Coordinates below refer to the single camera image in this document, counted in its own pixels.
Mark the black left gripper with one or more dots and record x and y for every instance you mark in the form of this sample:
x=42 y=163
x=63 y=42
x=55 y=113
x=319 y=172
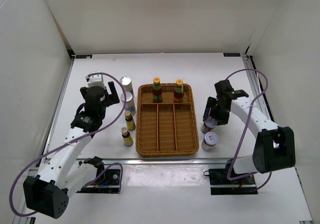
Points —
x=112 y=98

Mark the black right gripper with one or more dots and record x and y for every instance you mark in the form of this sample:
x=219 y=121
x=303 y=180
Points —
x=222 y=120

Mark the white-lid spice jar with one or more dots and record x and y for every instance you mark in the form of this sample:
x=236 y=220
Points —
x=208 y=125
x=209 y=141

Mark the silver-lid salt shaker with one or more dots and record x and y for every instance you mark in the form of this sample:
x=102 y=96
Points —
x=128 y=99
x=127 y=84

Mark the yellow-cap sauce bottle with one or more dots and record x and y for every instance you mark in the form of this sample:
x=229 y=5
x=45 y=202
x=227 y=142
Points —
x=157 y=90
x=179 y=91

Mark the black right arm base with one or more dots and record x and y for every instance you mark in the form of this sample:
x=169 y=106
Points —
x=220 y=185

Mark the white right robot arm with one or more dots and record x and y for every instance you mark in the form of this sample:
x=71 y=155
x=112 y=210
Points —
x=274 y=147

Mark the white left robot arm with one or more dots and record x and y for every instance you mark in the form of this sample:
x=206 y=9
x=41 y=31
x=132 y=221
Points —
x=50 y=190

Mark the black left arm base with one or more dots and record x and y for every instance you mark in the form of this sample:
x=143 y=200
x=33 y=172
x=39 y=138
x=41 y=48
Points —
x=109 y=182

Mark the blue label sticker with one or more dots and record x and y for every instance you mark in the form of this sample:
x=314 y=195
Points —
x=231 y=54
x=83 y=56

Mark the far yellow-label small bottle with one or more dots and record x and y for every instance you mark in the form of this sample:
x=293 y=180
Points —
x=129 y=121

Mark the yellow-label small bottle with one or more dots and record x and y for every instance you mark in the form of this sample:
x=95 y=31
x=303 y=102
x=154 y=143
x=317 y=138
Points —
x=129 y=121
x=128 y=141

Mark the brown wicker basket tray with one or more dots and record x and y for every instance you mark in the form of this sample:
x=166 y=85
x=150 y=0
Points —
x=168 y=128

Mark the right blue label sticker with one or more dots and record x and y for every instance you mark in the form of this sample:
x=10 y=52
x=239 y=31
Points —
x=231 y=54

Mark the near yellow-label small bottle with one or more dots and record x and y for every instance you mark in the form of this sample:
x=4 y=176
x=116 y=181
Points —
x=128 y=141

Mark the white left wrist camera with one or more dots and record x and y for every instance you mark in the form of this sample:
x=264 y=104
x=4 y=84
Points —
x=95 y=79

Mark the aluminium table frame rail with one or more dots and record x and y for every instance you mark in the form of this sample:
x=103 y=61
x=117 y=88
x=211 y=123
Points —
x=259 y=82

